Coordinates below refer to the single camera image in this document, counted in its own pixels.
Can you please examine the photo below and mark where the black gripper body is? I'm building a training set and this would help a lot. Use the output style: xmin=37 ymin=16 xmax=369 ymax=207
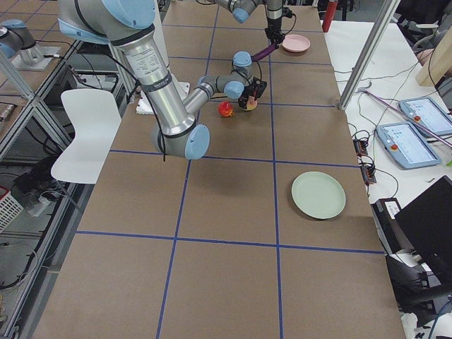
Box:
xmin=238 ymin=78 xmax=267 ymax=108
xmin=265 ymin=28 xmax=285 ymax=45

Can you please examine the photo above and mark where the purple eggplant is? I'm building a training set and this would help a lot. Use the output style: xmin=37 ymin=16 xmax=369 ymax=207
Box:
xmin=251 ymin=44 xmax=278 ymax=62

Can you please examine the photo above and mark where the pink green peach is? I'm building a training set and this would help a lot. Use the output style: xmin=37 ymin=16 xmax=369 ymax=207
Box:
xmin=244 ymin=97 xmax=258 ymax=112

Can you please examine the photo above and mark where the red yellow pomegranate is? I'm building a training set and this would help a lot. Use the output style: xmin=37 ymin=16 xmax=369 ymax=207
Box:
xmin=218 ymin=101 xmax=234 ymax=117

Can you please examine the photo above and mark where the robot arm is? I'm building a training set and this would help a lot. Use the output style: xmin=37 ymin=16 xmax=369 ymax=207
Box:
xmin=208 ymin=0 xmax=294 ymax=47
xmin=59 ymin=1 xmax=266 ymax=160

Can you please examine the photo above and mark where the pink plate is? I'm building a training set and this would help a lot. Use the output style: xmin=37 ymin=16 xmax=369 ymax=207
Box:
xmin=282 ymin=34 xmax=311 ymax=53

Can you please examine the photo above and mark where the red cylinder bottle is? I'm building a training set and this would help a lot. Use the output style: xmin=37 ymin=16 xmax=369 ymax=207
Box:
xmin=322 ymin=0 xmax=338 ymax=32

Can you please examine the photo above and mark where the metal rod white stand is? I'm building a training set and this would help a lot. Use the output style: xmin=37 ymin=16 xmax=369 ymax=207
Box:
xmin=357 ymin=86 xmax=451 ymax=148

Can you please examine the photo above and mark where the orange black relay module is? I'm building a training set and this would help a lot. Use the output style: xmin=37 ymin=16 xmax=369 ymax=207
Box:
xmin=353 ymin=138 xmax=369 ymax=157

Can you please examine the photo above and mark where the light green plate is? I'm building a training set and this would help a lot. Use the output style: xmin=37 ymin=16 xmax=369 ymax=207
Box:
xmin=291 ymin=171 xmax=346 ymax=220

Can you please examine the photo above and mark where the teach pendant near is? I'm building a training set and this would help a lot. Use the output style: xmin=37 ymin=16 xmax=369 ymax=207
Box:
xmin=376 ymin=121 xmax=441 ymax=170

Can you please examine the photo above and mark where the teach pendant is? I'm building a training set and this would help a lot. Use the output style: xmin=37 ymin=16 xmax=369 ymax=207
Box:
xmin=376 ymin=121 xmax=441 ymax=170
xmin=399 ymin=97 xmax=451 ymax=138

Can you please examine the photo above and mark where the white plastic chair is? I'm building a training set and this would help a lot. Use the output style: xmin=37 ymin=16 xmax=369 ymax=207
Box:
xmin=51 ymin=88 xmax=121 ymax=184

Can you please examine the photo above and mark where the teach pendant far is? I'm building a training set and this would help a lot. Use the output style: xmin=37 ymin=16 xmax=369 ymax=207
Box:
xmin=399 ymin=97 xmax=451 ymax=138

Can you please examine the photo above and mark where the black laptop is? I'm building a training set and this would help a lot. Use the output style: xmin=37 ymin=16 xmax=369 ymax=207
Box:
xmin=395 ymin=175 xmax=451 ymax=280

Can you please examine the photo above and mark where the white mesh basket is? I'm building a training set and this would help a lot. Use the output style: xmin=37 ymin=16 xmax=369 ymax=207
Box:
xmin=0 ymin=186 xmax=23 ymax=232

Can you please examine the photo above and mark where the aluminium frame post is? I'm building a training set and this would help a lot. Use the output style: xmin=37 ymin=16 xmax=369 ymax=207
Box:
xmin=338 ymin=0 xmax=400 ymax=111

